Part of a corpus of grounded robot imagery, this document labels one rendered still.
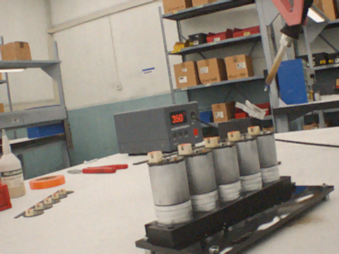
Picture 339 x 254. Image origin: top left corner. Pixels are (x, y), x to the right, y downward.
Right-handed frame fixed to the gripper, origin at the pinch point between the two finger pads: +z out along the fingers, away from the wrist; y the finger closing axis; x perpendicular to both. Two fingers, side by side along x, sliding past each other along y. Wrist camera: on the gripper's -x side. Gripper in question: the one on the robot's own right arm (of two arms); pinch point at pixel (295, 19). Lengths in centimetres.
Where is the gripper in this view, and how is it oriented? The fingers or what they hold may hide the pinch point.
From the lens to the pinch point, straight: 51.7
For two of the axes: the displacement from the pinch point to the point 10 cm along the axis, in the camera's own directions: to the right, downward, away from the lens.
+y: -5.5, 1.4, -8.3
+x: 8.2, -1.1, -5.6
